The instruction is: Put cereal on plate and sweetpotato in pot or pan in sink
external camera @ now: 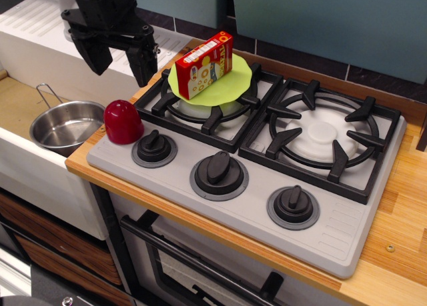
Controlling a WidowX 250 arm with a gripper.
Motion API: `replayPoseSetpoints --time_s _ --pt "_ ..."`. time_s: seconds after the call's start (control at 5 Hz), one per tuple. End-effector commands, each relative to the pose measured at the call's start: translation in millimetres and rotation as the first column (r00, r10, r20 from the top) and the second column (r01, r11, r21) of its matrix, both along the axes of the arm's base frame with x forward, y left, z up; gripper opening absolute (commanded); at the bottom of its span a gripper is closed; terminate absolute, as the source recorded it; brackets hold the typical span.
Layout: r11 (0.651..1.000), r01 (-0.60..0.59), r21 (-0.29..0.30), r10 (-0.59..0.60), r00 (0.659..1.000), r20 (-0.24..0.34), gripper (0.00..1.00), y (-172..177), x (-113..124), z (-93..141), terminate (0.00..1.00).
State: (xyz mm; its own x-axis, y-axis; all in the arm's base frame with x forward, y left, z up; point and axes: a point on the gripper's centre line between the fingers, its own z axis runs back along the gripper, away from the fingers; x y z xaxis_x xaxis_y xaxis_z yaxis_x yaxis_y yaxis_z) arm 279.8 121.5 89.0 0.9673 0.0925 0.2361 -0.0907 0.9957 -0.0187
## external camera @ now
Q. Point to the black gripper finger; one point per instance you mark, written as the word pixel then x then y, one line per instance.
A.
pixel 143 63
pixel 95 53

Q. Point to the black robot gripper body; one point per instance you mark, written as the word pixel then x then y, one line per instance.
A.
pixel 98 25

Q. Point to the red cereal box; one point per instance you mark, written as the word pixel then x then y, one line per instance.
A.
pixel 205 64

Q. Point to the white toy sink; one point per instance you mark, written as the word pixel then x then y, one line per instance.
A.
pixel 39 67

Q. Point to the stainless steel pot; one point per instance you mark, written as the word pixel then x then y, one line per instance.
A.
pixel 64 128

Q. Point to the lime green plastic plate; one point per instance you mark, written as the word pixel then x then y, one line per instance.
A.
pixel 225 90

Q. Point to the grey toy faucet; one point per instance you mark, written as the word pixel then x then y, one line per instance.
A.
pixel 67 5

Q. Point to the black left stove knob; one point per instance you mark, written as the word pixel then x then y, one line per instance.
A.
pixel 154 150

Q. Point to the black stove knob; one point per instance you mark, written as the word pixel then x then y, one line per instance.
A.
pixel 154 150
pixel 219 177
pixel 293 208

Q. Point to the black left burner grate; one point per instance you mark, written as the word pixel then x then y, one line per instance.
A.
pixel 224 126

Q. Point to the black burner grate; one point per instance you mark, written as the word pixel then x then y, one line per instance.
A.
pixel 224 126
pixel 341 144

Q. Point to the black middle stove knob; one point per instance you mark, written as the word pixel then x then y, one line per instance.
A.
pixel 219 177

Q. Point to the grey toy stove top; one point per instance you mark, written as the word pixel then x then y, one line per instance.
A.
pixel 334 243

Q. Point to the wooden drawer fronts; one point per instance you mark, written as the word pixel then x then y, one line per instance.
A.
pixel 63 250

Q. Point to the black right stove knob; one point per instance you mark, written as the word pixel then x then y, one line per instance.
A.
pixel 293 208

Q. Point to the black right burner grate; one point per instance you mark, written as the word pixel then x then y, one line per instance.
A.
pixel 341 144

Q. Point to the toy oven door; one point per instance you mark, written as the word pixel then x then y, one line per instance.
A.
pixel 188 268

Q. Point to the black oven door handle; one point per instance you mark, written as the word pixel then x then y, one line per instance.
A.
pixel 262 297

